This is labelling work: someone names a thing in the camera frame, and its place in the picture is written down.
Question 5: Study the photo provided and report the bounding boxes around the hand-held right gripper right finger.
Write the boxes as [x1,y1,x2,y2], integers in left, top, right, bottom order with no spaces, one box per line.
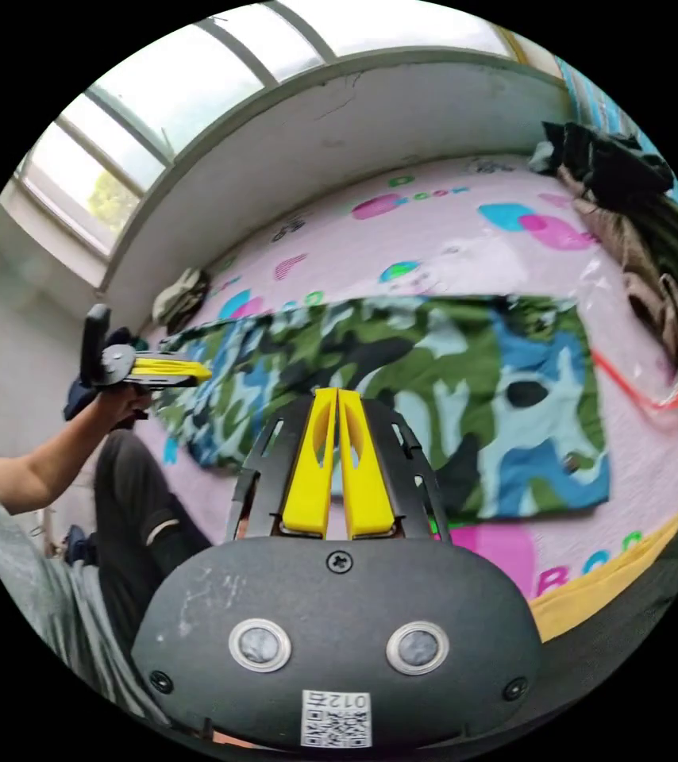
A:
[338,389,398,538]

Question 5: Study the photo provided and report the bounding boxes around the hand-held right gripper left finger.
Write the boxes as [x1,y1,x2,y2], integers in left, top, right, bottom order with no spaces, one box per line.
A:
[281,387,338,535]

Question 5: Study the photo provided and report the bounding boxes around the camouflage pants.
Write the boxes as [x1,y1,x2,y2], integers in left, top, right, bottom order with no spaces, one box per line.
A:
[151,294,612,526]

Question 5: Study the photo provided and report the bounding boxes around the person's left forearm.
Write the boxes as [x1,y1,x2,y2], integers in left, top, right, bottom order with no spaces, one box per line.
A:
[0,397,115,517]

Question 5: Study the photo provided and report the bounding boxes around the person's left hand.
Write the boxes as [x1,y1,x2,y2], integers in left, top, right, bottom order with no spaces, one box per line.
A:
[95,383,153,431]

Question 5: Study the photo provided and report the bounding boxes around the crumpled grey garment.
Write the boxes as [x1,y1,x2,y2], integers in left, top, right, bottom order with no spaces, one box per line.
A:
[151,267,213,336]

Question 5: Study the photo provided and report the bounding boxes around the person's body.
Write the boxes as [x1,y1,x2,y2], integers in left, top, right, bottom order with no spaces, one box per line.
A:
[0,427,216,729]

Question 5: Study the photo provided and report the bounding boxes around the window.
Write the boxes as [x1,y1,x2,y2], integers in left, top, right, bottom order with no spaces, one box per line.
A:
[13,0,528,290]

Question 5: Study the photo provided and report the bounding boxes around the pile of clothes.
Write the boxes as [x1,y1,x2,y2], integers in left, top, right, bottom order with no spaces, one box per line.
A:
[528,121,678,385]

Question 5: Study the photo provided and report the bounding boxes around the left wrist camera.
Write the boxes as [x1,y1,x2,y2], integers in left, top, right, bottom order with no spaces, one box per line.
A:
[80,304,112,382]

